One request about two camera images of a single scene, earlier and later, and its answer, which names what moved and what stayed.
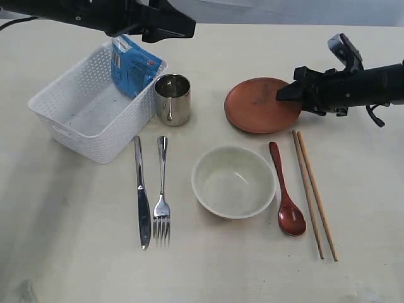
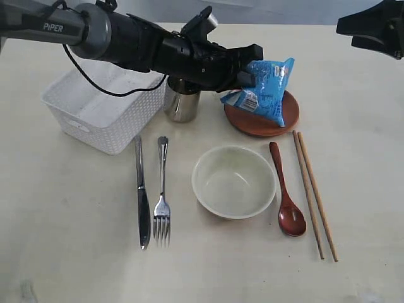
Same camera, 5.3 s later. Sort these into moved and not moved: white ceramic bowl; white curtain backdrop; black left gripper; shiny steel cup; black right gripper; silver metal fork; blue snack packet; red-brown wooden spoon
Moved: blue snack packet; black right gripper; shiny steel cup; black left gripper
Not moved: white ceramic bowl; white curtain backdrop; red-brown wooden spoon; silver metal fork
